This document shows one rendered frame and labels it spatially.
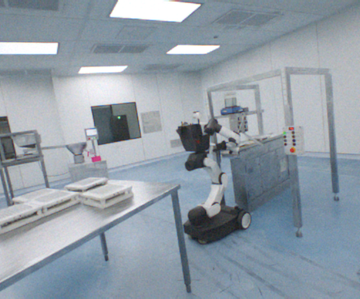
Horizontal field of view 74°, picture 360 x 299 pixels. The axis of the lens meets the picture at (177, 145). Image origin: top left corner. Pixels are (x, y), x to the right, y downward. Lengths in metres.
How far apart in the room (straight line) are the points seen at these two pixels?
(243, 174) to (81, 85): 5.59
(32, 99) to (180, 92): 4.49
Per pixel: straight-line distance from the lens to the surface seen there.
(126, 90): 7.77
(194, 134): 2.43
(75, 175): 4.55
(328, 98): 3.48
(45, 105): 7.34
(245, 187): 3.16
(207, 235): 2.64
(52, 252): 1.23
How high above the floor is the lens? 1.36
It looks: 7 degrees down
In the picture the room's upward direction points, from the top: 8 degrees counter-clockwise
